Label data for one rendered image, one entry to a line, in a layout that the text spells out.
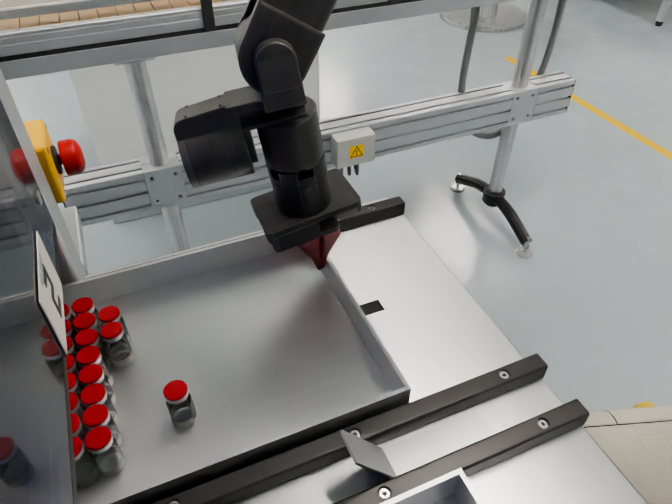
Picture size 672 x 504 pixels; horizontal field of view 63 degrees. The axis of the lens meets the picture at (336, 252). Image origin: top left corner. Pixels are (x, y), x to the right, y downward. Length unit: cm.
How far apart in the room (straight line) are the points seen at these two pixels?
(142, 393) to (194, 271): 16
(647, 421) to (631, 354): 53
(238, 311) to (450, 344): 23
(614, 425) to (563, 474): 83
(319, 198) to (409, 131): 120
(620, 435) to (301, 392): 92
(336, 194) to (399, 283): 14
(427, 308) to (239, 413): 23
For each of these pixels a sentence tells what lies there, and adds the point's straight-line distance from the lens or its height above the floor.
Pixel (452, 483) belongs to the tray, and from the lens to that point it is 48.
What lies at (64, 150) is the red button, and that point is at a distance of 69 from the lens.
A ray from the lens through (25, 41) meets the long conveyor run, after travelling 133.
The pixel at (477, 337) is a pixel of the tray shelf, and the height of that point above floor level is 88.
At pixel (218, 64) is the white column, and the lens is 206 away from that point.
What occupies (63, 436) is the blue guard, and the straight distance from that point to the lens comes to 41.
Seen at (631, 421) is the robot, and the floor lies 28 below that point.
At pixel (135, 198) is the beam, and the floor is 48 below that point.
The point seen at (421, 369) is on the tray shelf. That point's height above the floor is 88.
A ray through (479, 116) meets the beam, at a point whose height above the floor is 49.
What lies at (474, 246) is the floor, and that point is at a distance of 209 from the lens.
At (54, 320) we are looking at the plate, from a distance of 46.
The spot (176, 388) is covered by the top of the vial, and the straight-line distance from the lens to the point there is 51.
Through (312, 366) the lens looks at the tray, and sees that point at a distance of 56.
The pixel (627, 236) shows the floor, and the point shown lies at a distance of 234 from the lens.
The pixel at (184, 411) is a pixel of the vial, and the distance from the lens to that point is 52.
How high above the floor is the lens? 133
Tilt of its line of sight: 42 degrees down
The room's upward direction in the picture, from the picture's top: straight up
